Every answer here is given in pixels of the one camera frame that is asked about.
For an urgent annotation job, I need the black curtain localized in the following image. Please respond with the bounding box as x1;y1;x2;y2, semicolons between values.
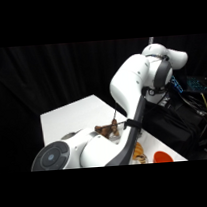
0;33;207;175

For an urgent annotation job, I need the black draped robot stand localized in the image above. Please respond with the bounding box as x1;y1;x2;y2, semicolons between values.
137;84;205;164

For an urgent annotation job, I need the blue lit cable bundle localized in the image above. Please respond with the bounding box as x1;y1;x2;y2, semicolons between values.
170;74;186;95

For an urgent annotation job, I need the orange bowl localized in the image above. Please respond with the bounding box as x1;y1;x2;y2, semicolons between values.
152;150;175;164

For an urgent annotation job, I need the brown plush toy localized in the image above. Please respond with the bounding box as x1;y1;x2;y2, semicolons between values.
94;118;121;140

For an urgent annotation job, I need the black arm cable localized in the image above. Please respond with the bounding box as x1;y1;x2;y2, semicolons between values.
100;86;153;168

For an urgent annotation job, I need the blue backlit keyboard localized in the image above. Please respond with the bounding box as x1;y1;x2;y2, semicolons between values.
185;75;207;94

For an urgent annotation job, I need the yellow cable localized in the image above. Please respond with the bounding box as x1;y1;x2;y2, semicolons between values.
199;91;207;123

